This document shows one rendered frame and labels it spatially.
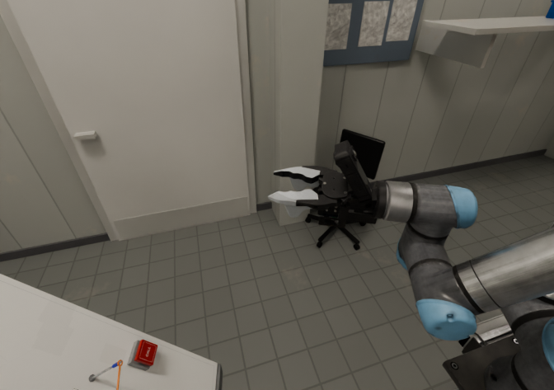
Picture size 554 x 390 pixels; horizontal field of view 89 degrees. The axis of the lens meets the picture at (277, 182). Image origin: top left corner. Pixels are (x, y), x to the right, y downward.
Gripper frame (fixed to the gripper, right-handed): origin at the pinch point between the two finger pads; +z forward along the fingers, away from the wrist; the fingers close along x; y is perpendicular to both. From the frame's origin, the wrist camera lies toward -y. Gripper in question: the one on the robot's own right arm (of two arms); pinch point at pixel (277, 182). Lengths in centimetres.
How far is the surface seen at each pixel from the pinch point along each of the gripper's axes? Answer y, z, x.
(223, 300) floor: 166, 50, 45
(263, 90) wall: 61, 38, 166
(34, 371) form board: 28, 45, -32
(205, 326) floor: 163, 56, 24
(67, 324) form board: 31, 46, -22
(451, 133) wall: 138, -150, 247
